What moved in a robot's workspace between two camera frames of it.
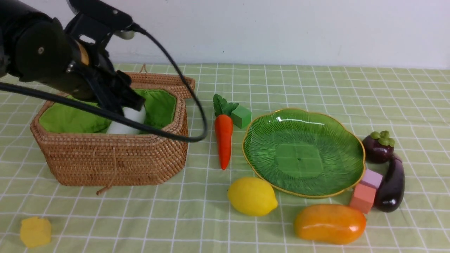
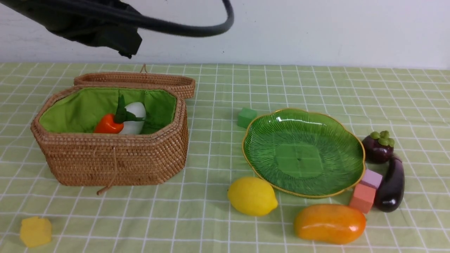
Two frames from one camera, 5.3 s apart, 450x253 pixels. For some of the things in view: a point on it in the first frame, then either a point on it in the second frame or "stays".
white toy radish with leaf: x=113 y=128 stays
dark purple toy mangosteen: x=378 y=147 stays
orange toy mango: x=330 y=224 stays
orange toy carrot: x=224 y=126 -> x=108 y=124
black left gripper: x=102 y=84 -> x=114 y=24
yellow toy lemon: x=252 y=196 stays
